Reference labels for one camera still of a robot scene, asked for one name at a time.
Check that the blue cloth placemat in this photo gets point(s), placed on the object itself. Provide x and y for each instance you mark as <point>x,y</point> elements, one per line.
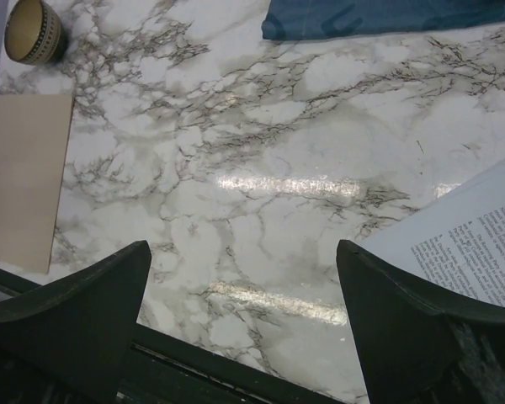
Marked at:
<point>326,19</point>

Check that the black mounting base rail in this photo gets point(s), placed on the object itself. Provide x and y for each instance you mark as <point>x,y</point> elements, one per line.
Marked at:
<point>159,369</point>

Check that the beige ceramic bowl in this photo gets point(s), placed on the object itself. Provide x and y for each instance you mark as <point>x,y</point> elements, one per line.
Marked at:
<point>34,34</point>

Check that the beige paper folder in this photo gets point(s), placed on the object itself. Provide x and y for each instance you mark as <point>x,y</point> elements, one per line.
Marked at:
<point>34,133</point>

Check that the printed white paper sheet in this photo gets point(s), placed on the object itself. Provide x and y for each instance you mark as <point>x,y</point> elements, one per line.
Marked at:
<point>457,242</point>

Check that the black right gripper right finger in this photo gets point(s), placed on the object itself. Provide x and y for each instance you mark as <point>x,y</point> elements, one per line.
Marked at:
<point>418,342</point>

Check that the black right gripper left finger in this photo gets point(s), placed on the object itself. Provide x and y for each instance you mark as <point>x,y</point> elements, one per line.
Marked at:
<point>66,341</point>

